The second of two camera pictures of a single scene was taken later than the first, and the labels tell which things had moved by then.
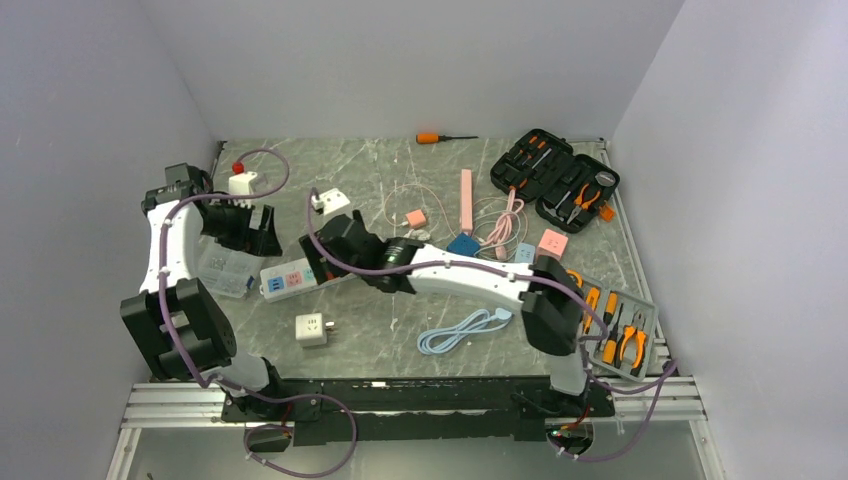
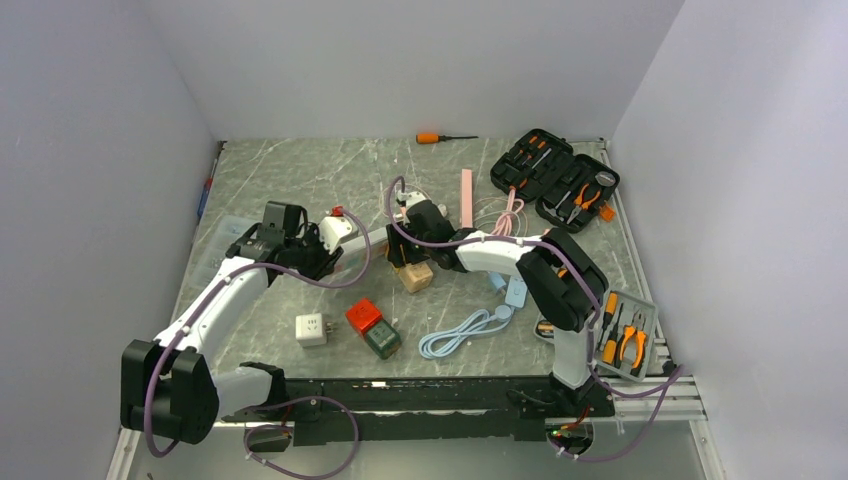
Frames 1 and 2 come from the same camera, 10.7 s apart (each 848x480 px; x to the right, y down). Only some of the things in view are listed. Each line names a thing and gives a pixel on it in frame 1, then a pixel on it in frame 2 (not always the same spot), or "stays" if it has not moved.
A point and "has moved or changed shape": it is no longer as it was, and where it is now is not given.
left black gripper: [261, 241] → [326, 260]
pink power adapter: [466, 199] stays
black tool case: [570, 191] stays
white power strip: [288, 279] has moved or changed shape
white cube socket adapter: [309, 329] stays
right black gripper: [321, 275] → [395, 240]
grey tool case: [630, 325] stays
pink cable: [500, 234] stays
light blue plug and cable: [436, 339] stays
